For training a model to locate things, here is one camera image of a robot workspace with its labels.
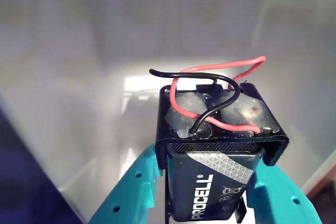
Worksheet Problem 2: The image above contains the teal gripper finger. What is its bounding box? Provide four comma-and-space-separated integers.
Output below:
88, 145, 169, 224
245, 165, 322, 224

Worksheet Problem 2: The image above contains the white open box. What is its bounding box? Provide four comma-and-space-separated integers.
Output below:
0, 0, 336, 224

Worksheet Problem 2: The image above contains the dark lettered mat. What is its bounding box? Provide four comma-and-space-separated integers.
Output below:
0, 100, 85, 224

